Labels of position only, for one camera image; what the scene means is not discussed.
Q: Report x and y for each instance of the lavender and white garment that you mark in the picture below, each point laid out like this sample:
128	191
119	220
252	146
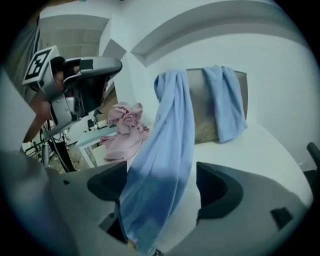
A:
165	150

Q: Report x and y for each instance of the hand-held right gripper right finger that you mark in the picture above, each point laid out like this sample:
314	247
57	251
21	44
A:
250	225

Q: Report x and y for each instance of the person's left hand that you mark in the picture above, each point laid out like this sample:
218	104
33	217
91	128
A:
60	82

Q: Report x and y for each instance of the person's left forearm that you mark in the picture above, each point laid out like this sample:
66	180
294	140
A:
37	117

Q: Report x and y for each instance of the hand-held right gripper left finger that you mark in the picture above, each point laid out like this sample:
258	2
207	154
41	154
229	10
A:
75	200

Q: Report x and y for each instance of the pink garment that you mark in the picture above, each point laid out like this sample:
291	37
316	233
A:
125	140

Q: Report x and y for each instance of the white table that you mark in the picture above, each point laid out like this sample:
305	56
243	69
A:
250	155

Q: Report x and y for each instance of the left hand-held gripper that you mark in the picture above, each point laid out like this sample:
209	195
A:
37	65

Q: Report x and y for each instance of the person's grey shirt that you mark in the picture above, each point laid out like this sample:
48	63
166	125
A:
20	62

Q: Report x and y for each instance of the light blue table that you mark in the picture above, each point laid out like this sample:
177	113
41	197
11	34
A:
92	137

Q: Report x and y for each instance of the grey plastic basket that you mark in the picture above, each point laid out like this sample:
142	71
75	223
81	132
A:
202	105

